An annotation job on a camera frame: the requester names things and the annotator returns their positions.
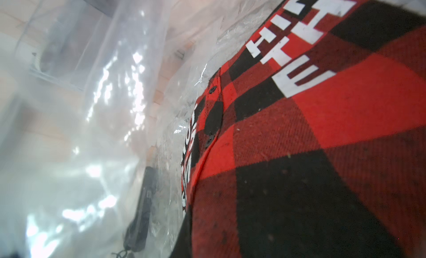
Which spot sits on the clear plastic vacuum bag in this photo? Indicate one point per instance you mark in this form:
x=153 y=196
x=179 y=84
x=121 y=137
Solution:
x=112 y=92

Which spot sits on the red black plaid shirt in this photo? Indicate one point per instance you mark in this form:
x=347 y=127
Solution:
x=311 y=141

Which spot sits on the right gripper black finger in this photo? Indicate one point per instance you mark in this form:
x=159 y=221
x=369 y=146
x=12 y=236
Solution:
x=137 y=231

